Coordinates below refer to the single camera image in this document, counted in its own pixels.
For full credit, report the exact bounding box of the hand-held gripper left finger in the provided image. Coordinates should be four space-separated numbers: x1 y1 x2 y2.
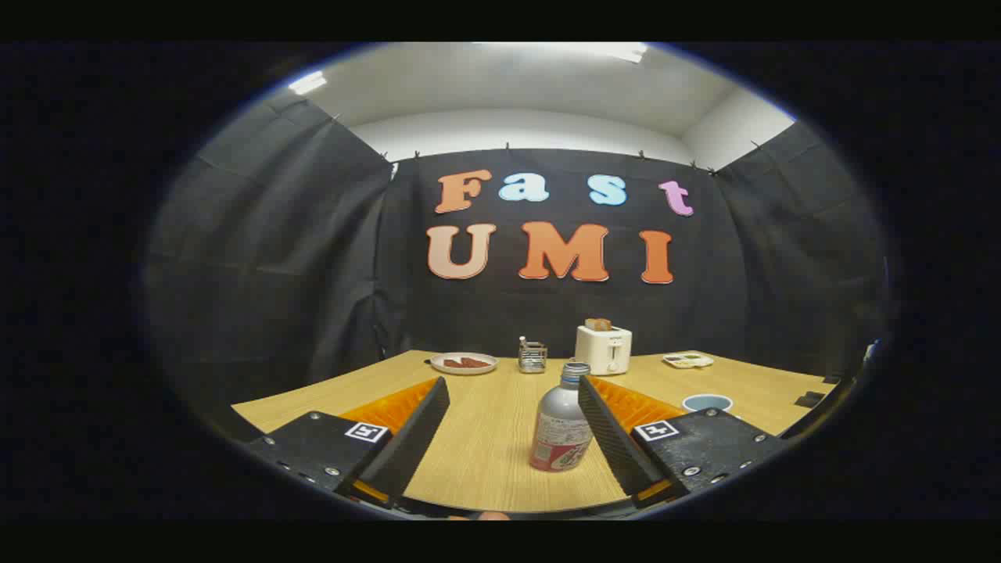
249 377 451 507

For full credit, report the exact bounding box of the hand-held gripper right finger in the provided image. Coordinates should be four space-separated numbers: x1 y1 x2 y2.
577 374 791 509

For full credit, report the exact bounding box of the silver juice bottle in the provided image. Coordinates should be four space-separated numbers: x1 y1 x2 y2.
529 362 593 473

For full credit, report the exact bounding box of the white cup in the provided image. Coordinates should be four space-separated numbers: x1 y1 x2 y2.
682 393 734 415

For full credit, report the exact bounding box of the wooden table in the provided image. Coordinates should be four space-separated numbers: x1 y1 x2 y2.
231 350 838 513

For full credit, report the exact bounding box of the white round plate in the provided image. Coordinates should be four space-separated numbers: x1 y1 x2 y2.
429 353 499 375

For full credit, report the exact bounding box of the white toaster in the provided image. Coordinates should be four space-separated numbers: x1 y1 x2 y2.
575 324 633 376

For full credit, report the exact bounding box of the black backdrop cloth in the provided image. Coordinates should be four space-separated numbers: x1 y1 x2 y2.
145 94 892 407

